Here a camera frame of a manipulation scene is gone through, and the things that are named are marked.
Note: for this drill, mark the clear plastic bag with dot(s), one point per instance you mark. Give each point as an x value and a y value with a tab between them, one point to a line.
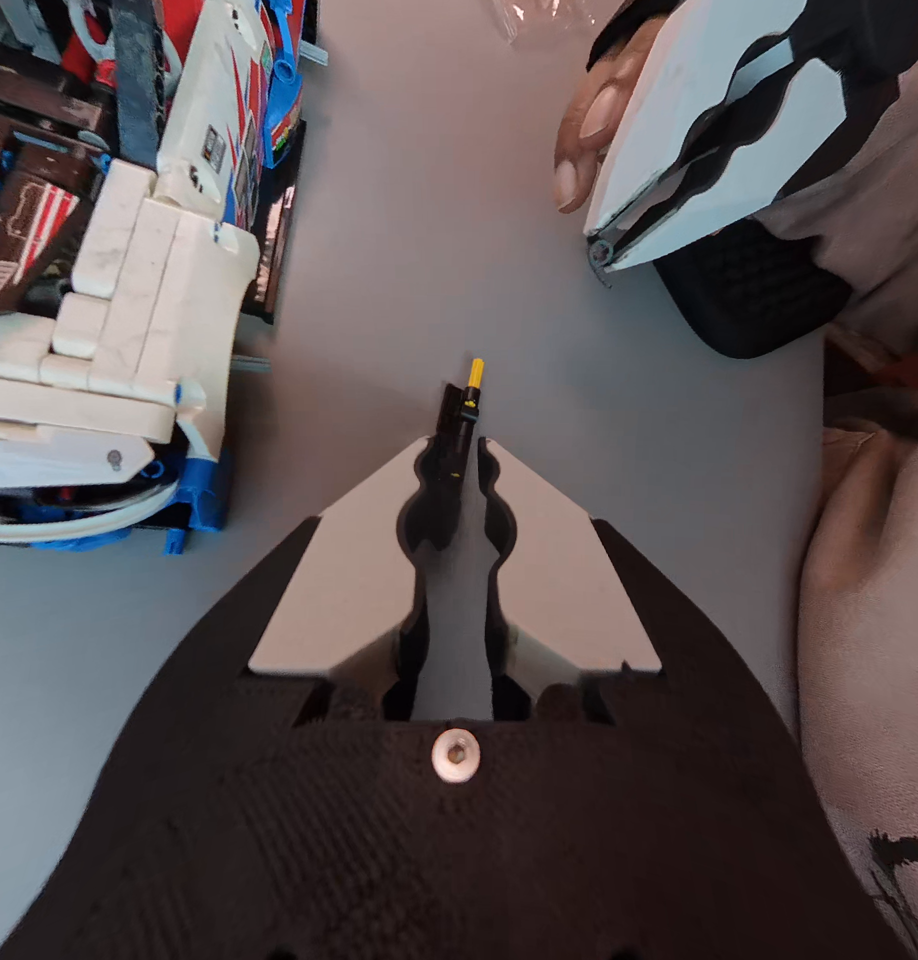
549	15

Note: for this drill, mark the brick-built toy race car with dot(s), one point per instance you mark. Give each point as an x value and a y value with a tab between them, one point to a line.
151	262

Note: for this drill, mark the yellow toy axle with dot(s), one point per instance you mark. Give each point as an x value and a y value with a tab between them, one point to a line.
475	371

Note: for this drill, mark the person's right forearm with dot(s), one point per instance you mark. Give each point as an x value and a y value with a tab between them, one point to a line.
864	187

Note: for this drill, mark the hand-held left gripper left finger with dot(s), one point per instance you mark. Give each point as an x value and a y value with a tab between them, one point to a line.
339	600

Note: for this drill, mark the black toy axle connector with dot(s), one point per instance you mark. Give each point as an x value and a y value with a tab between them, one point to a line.
455	427

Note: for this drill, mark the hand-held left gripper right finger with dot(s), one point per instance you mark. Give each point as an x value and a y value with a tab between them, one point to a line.
579	600

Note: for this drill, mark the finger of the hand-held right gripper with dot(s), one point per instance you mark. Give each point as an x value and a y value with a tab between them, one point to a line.
676	75
789	142

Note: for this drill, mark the person's beige hoodie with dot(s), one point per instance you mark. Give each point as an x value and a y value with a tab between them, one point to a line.
864	600

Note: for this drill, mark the person's right hand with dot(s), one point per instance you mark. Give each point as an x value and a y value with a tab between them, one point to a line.
594	120

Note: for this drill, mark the black mesh chair pad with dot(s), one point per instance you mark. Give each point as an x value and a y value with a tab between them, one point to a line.
744	300

